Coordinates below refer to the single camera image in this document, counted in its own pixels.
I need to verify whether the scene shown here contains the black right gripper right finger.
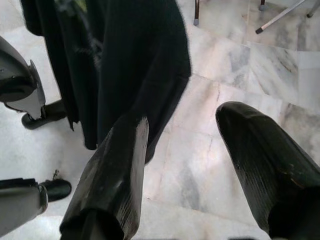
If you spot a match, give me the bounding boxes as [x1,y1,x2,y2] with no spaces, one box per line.
[215,101,320,240]

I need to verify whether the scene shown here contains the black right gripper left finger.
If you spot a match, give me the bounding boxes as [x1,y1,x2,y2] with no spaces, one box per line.
[59,113,150,240]

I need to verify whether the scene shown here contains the black shirt gold logo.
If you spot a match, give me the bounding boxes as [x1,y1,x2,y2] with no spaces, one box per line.
[19,0,193,166]

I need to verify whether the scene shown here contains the silver metal clothes rack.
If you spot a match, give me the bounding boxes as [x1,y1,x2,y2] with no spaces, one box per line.
[255,0,320,35]

